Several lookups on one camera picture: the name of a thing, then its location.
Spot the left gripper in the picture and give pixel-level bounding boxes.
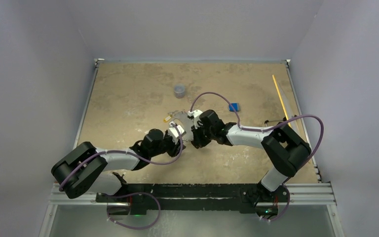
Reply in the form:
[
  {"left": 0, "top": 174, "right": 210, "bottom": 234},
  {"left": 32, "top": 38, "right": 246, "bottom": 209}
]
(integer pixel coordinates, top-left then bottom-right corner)
[{"left": 150, "top": 129, "right": 185, "bottom": 158}]

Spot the metal key organizer plate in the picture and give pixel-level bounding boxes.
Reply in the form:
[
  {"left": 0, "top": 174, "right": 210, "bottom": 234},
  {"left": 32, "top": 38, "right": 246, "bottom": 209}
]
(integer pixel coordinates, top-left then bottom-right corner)
[{"left": 172, "top": 111, "right": 193, "bottom": 142}]

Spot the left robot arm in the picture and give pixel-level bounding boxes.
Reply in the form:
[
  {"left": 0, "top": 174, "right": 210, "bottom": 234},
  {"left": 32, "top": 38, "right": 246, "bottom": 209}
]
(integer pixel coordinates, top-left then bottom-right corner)
[{"left": 51, "top": 125, "right": 186, "bottom": 202}]

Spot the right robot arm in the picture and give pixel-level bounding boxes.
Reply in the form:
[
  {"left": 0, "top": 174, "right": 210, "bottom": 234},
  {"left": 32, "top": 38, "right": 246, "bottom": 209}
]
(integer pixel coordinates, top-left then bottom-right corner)
[{"left": 188, "top": 110, "right": 311, "bottom": 201}]

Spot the yellow key tag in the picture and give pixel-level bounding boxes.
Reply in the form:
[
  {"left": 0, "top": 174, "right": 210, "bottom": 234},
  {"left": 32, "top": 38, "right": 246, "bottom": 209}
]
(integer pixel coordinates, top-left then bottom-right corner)
[{"left": 163, "top": 115, "right": 172, "bottom": 122}]

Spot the blue eraser block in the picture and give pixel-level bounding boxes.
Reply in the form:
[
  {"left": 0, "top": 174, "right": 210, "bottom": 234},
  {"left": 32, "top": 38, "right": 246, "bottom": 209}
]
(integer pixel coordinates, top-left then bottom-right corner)
[{"left": 228, "top": 103, "right": 240, "bottom": 112}]

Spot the small grey cup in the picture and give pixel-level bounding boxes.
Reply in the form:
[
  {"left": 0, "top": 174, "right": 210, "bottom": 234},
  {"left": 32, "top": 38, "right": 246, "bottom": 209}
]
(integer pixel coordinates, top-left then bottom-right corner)
[{"left": 173, "top": 84, "right": 186, "bottom": 99}]

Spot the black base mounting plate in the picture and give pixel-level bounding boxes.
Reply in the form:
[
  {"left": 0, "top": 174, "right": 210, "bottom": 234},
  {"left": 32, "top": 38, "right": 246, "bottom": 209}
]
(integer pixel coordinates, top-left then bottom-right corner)
[{"left": 96, "top": 183, "right": 289, "bottom": 216}]

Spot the yellow wooden stick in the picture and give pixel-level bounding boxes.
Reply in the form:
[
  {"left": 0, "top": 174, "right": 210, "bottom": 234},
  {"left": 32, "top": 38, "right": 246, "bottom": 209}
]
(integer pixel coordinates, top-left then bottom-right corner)
[{"left": 272, "top": 75, "right": 289, "bottom": 120}]

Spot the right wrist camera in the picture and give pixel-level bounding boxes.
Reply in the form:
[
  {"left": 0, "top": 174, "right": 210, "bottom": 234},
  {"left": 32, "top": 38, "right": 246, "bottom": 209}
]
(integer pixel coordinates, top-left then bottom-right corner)
[{"left": 187, "top": 110, "right": 203, "bottom": 129}]

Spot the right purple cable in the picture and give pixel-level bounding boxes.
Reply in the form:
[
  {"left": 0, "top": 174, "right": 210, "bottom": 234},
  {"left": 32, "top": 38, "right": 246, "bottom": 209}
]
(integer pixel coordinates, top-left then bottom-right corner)
[{"left": 189, "top": 92, "right": 325, "bottom": 222}]

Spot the black wire stand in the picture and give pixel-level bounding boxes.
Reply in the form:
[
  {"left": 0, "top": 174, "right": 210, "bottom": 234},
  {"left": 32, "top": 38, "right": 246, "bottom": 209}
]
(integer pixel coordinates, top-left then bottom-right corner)
[{"left": 264, "top": 115, "right": 298, "bottom": 129}]

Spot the aluminium frame rail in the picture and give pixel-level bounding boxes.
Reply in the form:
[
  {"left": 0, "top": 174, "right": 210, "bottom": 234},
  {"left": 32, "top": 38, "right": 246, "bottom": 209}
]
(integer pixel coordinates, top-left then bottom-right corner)
[{"left": 48, "top": 182, "right": 337, "bottom": 207}]

